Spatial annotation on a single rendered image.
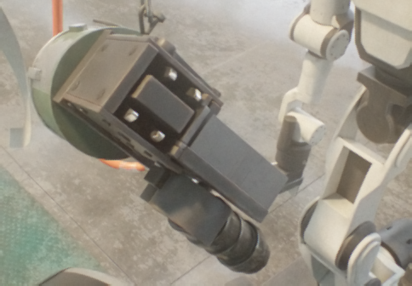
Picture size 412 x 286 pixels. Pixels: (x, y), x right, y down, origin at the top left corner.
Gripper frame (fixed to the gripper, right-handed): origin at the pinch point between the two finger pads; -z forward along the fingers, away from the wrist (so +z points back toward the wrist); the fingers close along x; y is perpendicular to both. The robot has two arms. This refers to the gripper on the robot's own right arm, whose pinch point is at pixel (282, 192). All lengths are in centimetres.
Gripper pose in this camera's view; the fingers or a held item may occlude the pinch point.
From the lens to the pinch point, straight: 170.6
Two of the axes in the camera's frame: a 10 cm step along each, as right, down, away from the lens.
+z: 1.5, -8.4, -5.2
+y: 6.4, 4.9, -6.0
